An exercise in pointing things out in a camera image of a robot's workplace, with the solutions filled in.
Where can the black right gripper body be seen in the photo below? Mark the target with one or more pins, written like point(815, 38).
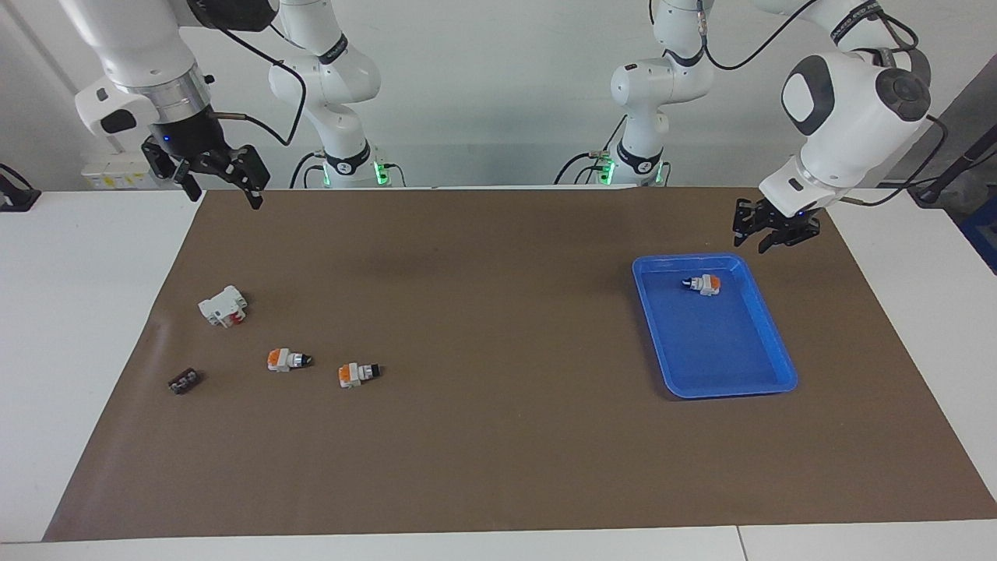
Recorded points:
point(191, 139)

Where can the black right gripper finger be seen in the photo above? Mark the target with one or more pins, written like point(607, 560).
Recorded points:
point(251, 171)
point(192, 187)

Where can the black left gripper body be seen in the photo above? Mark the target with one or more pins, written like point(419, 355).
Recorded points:
point(783, 218)

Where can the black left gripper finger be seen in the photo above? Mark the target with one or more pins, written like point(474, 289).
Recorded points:
point(790, 234)
point(746, 216)

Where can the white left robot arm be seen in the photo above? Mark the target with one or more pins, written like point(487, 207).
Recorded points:
point(849, 117)

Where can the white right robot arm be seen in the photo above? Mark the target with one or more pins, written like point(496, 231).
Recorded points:
point(136, 43)

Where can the white circuit breaker red lever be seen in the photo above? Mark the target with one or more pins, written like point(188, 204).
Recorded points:
point(221, 305)

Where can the blue plastic tray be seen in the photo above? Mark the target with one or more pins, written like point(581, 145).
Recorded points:
point(724, 351)

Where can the black stand pole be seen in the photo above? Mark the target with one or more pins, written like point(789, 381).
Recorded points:
point(954, 170)

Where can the black clamp device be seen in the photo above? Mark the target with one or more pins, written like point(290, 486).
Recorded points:
point(15, 196)

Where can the blue crate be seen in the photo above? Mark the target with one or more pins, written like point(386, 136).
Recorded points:
point(983, 234)

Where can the small black terminal block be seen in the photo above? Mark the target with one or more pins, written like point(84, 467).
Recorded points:
point(184, 381)

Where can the brown table mat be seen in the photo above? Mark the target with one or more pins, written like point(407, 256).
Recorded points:
point(498, 452)

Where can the white wall power box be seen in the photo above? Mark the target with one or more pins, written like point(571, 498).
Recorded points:
point(109, 175)

